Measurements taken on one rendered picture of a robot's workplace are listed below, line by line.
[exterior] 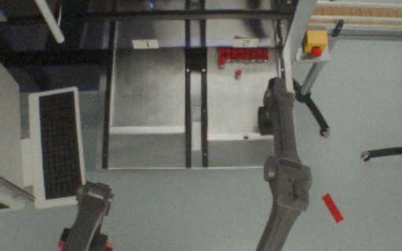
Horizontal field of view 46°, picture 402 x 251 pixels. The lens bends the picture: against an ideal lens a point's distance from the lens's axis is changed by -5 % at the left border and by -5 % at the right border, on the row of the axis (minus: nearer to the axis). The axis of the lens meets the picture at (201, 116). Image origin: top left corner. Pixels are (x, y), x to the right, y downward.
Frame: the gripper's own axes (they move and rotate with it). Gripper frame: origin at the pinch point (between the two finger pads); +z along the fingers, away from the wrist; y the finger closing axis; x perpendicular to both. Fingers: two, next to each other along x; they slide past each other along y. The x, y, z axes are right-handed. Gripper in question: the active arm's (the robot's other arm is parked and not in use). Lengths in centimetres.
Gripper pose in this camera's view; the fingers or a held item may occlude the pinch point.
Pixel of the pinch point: (265, 132)
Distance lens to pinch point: 172.6
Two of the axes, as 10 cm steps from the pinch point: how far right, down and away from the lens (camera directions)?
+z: 0.0, 4.4, 9.0
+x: -10.0, 0.0, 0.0
